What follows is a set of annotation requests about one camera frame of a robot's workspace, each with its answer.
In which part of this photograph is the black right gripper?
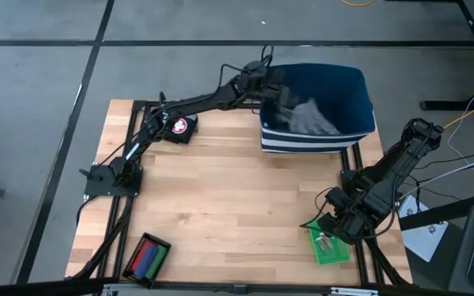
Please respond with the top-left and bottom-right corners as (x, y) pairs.
(316, 204), (373, 246)

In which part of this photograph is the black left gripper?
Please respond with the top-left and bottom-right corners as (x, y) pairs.
(256, 67), (293, 111)

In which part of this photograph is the grey patterned cloth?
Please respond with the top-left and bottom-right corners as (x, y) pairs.
(276, 98), (342, 136)

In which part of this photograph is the red bandage roll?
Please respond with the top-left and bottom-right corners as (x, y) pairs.
(131, 242), (151, 269)

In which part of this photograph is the navy white striped fabric basket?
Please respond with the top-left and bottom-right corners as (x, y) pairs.
(258, 62), (377, 155)

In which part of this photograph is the green plastic tray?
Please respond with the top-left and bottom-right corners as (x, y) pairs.
(307, 219), (351, 266)

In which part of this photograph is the white flat box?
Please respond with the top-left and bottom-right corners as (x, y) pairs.
(397, 195), (450, 263)

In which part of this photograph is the black desk foot bar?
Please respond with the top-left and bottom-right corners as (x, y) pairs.
(398, 190), (474, 232)

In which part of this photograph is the black first aid kit pouch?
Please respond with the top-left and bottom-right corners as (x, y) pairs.
(159, 113), (199, 146)

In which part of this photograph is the black plastic tray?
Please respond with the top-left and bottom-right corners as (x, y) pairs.
(120, 232), (173, 289)

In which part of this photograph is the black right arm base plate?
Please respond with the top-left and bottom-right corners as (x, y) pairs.
(339, 168), (369, 194)

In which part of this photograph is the grey cable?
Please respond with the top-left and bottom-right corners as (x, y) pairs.
(401, 150), (474, 201)

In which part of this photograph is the white cable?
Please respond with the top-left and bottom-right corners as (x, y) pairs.
(446, 79), (474, 190)

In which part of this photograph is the yellow extension cable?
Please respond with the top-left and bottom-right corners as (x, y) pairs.
(442, 95), (474, 131)

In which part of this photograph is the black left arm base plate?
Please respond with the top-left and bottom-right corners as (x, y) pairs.
(79, 162), (144, 198)

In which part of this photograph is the black aluminium table frame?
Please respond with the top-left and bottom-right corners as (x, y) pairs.
(66, 98), (413, 296)

